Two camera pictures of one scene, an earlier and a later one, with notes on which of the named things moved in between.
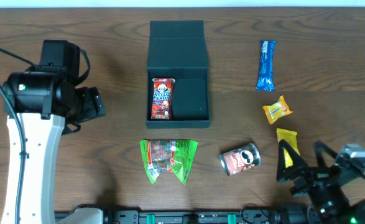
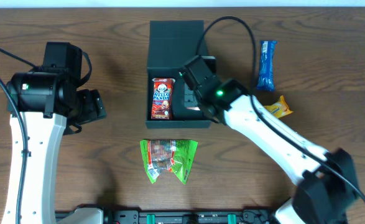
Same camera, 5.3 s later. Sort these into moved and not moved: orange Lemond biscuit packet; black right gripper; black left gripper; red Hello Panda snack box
Moved: black right gripper
Not moved: orange Lemond biscuit packet; black left gripper; red Hello Panda snack box
